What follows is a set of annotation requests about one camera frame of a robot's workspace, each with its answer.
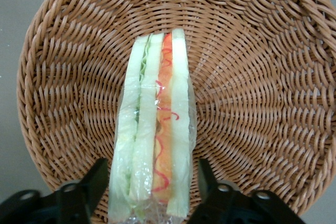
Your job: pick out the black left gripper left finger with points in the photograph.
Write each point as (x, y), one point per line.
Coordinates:
(84, 195)

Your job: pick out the large round wicker basket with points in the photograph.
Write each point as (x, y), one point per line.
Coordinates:
(249, 90)

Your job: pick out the plastic triangle sandwich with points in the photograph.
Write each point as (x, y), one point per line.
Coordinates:
(149, 119)

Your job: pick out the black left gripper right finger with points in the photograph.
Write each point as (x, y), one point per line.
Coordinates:
(218, 203)

